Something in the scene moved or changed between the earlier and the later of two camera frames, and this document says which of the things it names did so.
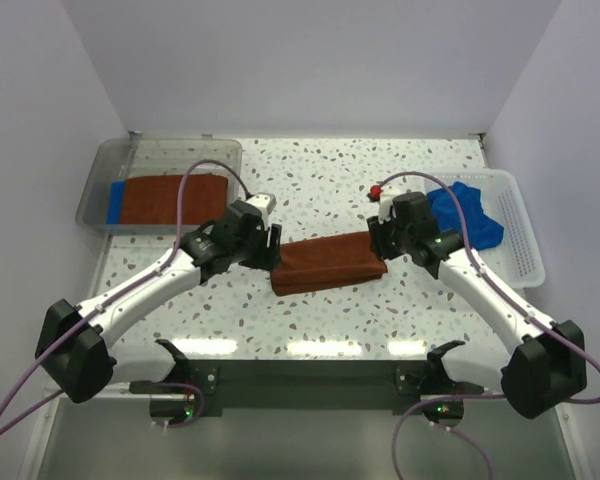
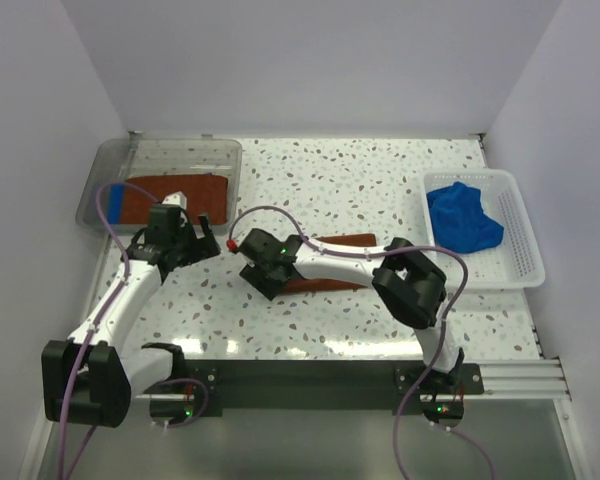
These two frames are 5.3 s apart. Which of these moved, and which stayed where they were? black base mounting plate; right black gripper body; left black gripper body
Moved: right black gripper body; left black gripper body
Stayed: black base mounting plate
